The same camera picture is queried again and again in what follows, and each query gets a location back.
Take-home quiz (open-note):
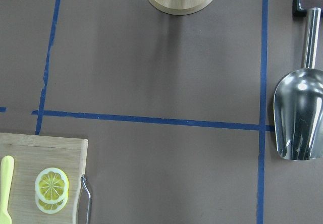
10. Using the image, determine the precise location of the metal scoop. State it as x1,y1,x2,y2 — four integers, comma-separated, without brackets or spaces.
274,8,322,161

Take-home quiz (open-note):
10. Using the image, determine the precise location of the lemon slice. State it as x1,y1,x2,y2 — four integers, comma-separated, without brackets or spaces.
34,167,69,214

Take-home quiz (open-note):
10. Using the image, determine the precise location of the yellow plastic spoon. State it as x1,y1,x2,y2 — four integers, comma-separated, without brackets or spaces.
1,155,14,224

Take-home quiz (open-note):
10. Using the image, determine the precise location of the wooden cutting board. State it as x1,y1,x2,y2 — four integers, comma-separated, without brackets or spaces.
0,132,89,224

